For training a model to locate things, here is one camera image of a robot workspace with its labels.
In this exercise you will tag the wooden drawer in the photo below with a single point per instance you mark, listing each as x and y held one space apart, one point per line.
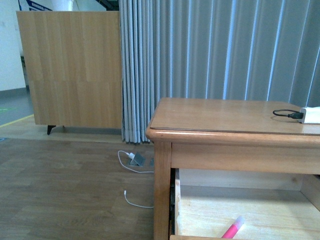
274 206

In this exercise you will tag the pink marker with white cap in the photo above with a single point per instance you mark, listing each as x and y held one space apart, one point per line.
234 228

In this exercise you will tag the metal floor socket box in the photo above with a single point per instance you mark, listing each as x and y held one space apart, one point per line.
136 159

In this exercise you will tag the wooden nightstand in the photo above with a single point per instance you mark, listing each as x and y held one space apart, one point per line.
224 135

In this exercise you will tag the light wooden cabinet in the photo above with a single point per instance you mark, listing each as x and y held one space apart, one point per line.
74 67

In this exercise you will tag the grey pleated curtain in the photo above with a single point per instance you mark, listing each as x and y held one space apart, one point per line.
262 50

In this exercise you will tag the white power bank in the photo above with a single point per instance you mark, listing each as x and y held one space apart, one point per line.
311 115

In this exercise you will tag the white charger plug with cable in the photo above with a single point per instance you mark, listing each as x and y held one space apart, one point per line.
129 167

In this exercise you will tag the blue wall sign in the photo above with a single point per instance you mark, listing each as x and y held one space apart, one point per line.
35 5

